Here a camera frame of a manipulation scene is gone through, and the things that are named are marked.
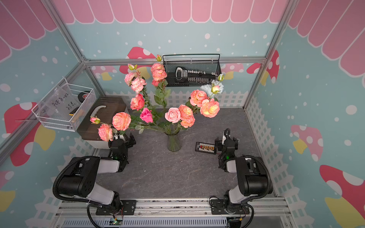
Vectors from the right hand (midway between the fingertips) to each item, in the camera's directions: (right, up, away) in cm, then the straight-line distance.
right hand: (226, 137), depth 94 cm
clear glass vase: (-34, +6, -13) cm, 37 cm away
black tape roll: (-86, +25, -14) cm, 91 cm away
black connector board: (-13, -7, +1) cm, 15 cm away
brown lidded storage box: (-80, +16, -4) cm, 82 cm away
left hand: (-67, 0, -1) cm, 67 cm away
